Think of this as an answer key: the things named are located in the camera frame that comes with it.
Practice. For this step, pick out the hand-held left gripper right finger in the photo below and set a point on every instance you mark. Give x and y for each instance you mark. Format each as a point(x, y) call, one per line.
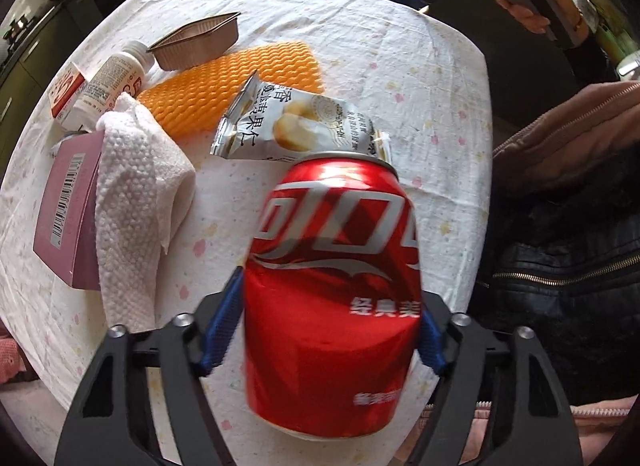
point(431, 346)

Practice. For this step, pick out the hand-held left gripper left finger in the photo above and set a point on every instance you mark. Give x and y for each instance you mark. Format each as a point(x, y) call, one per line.
point(222, 326)

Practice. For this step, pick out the red soda can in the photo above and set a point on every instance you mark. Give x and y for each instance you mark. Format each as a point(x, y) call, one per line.
point(330, 296)

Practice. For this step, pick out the white paper towel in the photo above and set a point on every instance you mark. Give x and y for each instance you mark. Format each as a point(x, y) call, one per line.
point(135, 196)

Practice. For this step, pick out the pink cardboard box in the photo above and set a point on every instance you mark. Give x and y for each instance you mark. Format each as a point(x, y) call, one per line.
point(65, 216)

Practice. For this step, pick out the silver snack packet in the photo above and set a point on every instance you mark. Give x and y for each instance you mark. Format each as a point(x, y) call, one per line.
point(280, 125)

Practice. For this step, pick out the orange foam net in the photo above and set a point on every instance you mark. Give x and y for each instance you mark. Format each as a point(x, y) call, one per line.
point(235, 80)

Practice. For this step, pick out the foil tray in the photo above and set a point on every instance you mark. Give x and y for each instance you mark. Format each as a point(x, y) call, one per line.
point(195, 43)

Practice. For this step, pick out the white plastic bottle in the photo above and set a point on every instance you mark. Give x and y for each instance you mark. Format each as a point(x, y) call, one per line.
point(107, 85)

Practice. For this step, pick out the red and white carton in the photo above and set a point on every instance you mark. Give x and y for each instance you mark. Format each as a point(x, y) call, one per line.
point(65, 90)

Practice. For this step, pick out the person's right hand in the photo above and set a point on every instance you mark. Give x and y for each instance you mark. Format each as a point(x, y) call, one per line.
point(530, 18)

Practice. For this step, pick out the white printed tablecloth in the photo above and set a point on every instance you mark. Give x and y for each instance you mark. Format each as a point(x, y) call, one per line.
point(375, 75)

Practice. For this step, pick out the black quilted garment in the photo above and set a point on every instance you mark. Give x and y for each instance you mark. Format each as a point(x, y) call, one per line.
point(550, 256)

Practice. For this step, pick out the person in black jacket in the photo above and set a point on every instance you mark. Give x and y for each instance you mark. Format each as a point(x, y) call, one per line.
point(565, 125)

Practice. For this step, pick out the dark green kitchen cabinets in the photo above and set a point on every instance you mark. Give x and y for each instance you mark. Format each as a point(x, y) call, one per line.
point(30, 75)

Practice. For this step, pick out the gas stove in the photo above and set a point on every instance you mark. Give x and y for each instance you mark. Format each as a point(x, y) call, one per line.
point(17, 25)

